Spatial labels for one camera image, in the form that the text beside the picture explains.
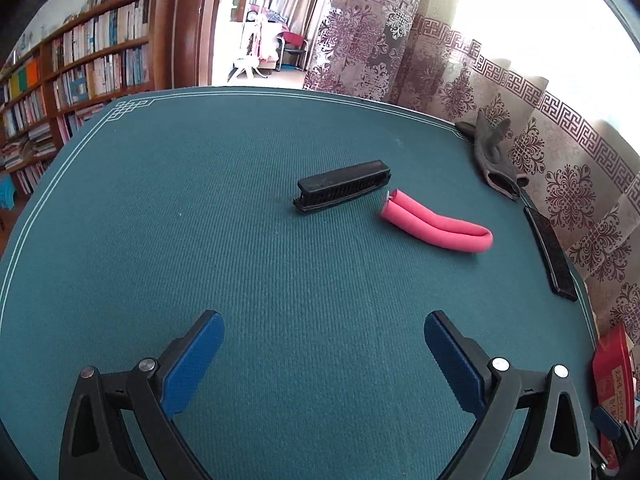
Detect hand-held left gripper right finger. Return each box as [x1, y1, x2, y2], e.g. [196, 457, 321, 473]
[424, 310, 593, 480]

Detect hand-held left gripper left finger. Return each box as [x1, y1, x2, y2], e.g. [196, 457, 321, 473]
[59, 310, 226, 480]

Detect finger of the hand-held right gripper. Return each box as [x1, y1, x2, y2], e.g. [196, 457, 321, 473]
[590, 404, 638, 456]

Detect red tin container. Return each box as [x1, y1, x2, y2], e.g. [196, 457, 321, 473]
[591, 322, 640, 461]

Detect pink foam curler rod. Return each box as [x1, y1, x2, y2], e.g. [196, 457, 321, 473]
[380, 189, 494, 254]

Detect black comb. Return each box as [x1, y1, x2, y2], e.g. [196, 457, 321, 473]
[292, 160, 391, 215]

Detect black phone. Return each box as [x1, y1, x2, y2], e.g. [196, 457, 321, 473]
[523, 206, 580, 302]

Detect grey work glove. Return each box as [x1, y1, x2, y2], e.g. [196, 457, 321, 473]
[455, 110, 521, 202]

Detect patterned curtain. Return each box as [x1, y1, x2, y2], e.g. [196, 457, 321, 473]
[302, 0, 640, 361]

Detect white stool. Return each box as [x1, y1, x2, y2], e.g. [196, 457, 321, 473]
[227, 57, 268, 83]

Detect wooden bookshelf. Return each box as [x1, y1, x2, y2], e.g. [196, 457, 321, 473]
[0, 0, 176, 201]

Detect red chair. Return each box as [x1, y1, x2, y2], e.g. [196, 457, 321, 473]
[277, 30, 308, 68]

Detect rows of shelved books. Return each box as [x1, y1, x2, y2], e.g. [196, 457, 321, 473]
[0, 0, 151, 196]

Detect wooden door frame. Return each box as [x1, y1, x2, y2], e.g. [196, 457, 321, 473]
[172, 0, 256, 91]

